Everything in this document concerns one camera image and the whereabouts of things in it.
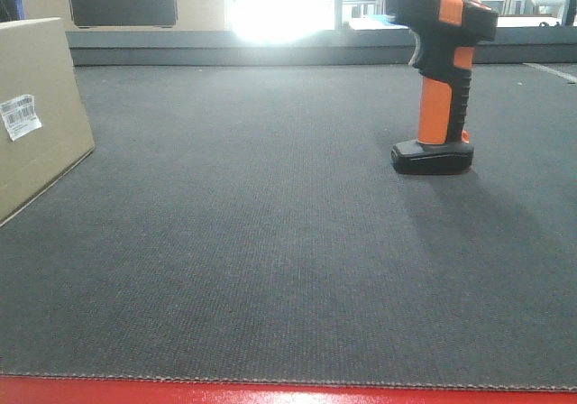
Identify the orange black barcode scanner gun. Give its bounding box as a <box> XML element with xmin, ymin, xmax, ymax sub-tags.
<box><xmin>385</xmin><ymin>0</ymin><xmax>499</xmax><ymax>175</ymax></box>

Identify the brown cardboard package box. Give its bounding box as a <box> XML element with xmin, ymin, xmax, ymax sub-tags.
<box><xmin>1</xmin><ymin>17</ymin><xmax>95</xmax><ymax>224</ymax></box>

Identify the lower cardboard box black print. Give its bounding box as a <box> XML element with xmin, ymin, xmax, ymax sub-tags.
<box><xmin>23</xmin><ymin>0</ymin><xmax>231</xmax><ymax>32</ymax></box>

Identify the white shipping label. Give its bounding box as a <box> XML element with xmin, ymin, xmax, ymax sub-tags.
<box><xmin>1</xmin><ymin>94</ymin><xmax>42</xmax><ymax>142</ymax></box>

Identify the red metal table frame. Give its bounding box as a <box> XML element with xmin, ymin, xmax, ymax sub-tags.
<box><xmin>1</xmin><ymin>376</ymin><xmax>576</xmax><ymax>403</ymax></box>

